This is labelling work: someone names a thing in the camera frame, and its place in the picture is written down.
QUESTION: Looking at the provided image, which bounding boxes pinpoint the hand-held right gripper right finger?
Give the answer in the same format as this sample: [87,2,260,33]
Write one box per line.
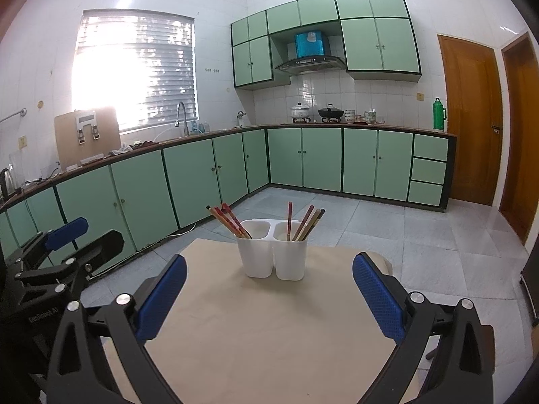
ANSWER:
[352,252,494,404]

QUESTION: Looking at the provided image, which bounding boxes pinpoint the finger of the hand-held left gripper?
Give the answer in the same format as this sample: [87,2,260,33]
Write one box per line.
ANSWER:
[16,229,125,300]
[14,217,89,280]

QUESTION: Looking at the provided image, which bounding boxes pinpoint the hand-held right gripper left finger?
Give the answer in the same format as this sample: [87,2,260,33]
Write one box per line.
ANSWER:
[46,255,188,404]

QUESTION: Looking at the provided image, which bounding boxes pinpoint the red patterned chopstick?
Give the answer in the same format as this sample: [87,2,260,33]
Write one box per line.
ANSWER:
[221,203,252,238]
[213,206,246,238]
[205,205,242,238]

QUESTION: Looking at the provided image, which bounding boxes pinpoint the dark wooden chopstick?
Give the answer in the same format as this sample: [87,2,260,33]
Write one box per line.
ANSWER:
[303,208,326,241]

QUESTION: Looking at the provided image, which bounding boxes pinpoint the white two-compartment utensil holder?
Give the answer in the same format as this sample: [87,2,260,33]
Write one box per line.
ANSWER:
[236,219,309,282]

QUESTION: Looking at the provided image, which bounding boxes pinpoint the green kitchen base cabinets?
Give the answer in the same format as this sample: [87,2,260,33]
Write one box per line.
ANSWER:
[0,124,457,287]

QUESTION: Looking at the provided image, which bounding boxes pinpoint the electric kettle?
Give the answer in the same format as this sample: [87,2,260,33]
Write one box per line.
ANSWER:
[0,168,18,197]

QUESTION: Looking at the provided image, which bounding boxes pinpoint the cardboard board with clips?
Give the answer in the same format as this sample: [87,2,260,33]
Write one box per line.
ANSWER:
[54,106,122,173]

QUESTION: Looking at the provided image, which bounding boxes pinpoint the dark cloth pile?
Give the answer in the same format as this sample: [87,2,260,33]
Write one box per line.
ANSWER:
[107,139,163,157]

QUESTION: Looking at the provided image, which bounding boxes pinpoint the green cabinet drawer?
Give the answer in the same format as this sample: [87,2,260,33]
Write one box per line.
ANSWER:
[413,134,449,161]
[408,181,445,207]
[410,158,447,184]

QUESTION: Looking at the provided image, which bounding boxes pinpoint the chrome kitchen faucet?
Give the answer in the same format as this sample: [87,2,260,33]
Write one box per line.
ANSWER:
[175,101,189,136]

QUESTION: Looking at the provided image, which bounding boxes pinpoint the black stand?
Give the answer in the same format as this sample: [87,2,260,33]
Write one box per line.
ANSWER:
[520,242,539,323]

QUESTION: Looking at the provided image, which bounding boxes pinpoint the green thermos flask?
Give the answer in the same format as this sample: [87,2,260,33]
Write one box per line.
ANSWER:
[433,98,448,131]

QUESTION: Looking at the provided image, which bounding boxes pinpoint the brown wooden door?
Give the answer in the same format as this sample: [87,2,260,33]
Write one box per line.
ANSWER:
[499,31,539,247]
[438,34,504,207]

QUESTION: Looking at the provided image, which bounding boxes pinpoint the white window blind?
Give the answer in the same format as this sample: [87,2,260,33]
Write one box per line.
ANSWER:
[71,8,198,132]

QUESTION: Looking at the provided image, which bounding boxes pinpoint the black range hood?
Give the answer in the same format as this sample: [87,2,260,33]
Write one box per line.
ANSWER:
[275,56,347,72]

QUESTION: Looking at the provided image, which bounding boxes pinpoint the blue wrapped hood chimney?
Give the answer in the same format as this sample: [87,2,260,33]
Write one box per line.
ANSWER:
[294,30,330,59]

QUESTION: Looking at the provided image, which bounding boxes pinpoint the white floor cable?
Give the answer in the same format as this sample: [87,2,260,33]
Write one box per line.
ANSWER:
[168,221,198,237]

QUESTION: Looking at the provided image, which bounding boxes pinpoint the metal wall rail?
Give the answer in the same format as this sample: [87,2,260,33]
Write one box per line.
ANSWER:
[0,108,28,124]

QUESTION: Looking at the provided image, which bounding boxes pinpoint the green wall cabinets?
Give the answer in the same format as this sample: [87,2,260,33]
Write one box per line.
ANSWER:
[230,0,423,91]

